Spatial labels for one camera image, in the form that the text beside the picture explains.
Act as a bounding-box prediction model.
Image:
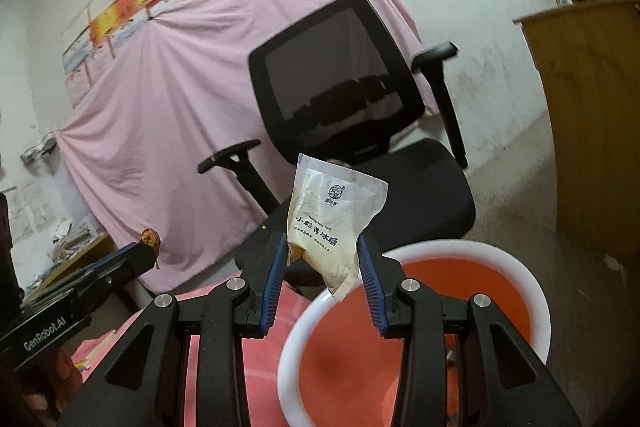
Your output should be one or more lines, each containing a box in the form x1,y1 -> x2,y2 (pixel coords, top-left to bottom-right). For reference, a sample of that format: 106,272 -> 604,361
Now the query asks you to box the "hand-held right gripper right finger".
356,234 -> 583,427

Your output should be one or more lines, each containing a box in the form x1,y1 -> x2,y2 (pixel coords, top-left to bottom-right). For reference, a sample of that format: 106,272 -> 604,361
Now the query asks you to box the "cluttered wooden table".
20,232 -> 120,300

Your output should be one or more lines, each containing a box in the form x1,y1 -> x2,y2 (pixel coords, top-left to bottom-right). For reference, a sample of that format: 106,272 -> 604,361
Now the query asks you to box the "person's left hand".
14,344 -> 86,427

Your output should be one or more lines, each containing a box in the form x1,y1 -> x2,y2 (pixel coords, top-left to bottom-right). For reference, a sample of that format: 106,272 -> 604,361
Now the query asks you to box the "red basin with white rim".
276,241 -> 550,427

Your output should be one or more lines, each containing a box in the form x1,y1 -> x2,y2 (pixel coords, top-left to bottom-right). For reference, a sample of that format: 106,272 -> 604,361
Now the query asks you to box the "small brown orange scrap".
139,228 -> 162,270

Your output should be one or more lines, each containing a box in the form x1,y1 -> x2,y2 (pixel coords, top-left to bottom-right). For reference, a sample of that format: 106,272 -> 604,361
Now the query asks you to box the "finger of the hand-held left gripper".
84,241 -> 143,275
82,246 -> 160,305

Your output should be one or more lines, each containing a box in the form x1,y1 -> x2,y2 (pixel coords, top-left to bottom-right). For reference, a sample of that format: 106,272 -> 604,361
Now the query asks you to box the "row of wall posters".
62,0 -> 216,108

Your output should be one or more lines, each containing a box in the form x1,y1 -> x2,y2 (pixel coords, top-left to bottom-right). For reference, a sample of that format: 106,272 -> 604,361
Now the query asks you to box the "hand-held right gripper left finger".
57,231 -> 290,427

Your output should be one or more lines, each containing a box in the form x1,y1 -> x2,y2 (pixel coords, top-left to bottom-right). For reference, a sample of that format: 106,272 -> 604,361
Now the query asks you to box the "white sugar packet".
287,153 -> 390,303

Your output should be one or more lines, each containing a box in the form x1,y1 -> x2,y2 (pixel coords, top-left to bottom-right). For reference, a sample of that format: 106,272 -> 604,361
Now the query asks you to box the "wooden cabinet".
512,0 -> 640,268

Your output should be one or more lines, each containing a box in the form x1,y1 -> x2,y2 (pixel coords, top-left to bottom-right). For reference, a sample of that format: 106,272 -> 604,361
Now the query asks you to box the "black mesh office chair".
196,0 -> 476,288

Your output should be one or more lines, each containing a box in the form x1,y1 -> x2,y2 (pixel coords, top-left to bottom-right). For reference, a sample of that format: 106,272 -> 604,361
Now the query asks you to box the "pink hanging cloth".
56,0 -> 435,293

